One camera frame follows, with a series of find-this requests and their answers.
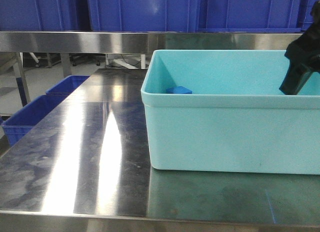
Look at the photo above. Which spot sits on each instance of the blue crate on shelf middle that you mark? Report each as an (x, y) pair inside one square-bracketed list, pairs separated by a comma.
[(144, 15)]

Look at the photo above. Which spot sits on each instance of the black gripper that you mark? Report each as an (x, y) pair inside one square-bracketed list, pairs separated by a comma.
[(304, 56)]

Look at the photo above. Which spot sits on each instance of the blue crate on shelf right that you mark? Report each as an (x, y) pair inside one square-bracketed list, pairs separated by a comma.
[(249, 16)]

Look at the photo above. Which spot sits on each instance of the blue crate on shelf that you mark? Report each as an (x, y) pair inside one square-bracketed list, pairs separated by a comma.
[(249, 16), (144, 15), (44, 15)]

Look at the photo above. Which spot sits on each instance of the light turquoise plastic bin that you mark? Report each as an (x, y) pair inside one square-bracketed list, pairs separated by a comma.
[(236, 119)]

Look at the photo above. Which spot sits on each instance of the blue foam cube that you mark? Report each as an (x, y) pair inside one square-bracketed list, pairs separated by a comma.
[(181, 90)]

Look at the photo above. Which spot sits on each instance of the blue floor bin near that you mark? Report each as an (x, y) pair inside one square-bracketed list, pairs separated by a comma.
[(30, 115)]

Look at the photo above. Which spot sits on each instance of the blue crate on shelf left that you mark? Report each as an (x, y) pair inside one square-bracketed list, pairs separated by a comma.
[(44, 15)]

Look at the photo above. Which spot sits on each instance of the blue ribbed crate with label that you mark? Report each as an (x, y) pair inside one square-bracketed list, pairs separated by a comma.
[(305, 19)]

